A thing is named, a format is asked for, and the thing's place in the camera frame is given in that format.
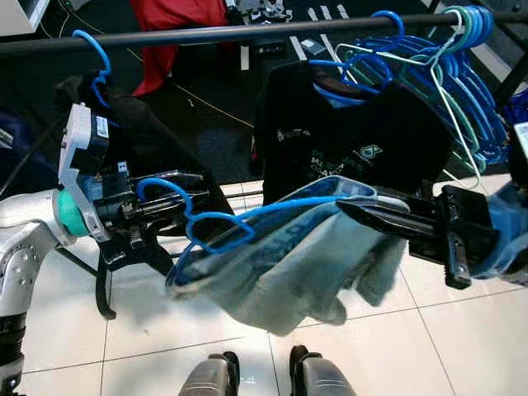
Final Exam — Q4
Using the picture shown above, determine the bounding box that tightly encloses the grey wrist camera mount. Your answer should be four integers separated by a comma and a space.
478, 124, 528, 280
58, 103, 113, 240

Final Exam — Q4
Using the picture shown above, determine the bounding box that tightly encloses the black garment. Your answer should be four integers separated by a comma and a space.
54, 73, 236, 240

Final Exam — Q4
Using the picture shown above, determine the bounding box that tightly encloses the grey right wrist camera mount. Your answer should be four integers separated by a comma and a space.
478, 124, 528, 280

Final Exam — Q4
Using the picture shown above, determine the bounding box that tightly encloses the grey-green shirt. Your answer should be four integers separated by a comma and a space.
165, 176, 411, 337

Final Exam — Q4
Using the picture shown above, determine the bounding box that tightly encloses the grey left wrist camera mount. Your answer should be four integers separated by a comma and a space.
58, 103, 113, 240

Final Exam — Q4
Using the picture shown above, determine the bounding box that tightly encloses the red cloth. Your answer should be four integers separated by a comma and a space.
130, 0, 229, 97

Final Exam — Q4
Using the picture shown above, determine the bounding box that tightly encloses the grey left robot leg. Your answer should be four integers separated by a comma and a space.
177, 352, 242, 396

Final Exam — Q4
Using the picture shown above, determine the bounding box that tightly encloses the black printed t-shirt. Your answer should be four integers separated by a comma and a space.
252, 59, 456, 207

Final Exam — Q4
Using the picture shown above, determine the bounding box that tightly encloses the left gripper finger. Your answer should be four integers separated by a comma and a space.
140, 171, 207, 195
124, 196, 192, 222

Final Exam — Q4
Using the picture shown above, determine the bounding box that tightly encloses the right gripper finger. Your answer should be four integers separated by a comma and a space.
363, 216, 451, 245
338, 199, 448, 229

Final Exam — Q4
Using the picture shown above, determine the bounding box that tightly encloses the teal wire hanger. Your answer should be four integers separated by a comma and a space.
375, 7, 496, 162

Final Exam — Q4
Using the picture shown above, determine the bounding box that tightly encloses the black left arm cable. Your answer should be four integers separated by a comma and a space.
0, 120, 67, 199

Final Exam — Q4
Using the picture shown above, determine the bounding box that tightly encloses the blue bag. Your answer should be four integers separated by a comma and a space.
505, 89, 528, 125

